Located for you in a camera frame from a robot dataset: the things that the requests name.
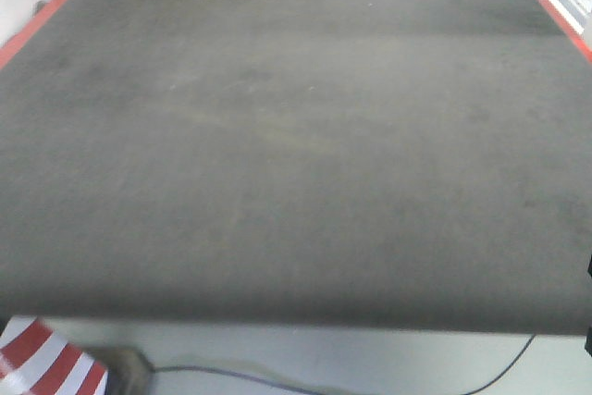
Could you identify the red conveyor edge rail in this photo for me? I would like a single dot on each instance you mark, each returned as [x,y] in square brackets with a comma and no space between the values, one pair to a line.
[43,13]

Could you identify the left striped traffic cone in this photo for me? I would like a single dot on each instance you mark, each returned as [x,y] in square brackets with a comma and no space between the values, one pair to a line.
[38,360]

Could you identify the dark grey conveyor belt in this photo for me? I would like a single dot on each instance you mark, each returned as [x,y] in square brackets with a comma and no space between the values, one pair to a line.
[377,163]

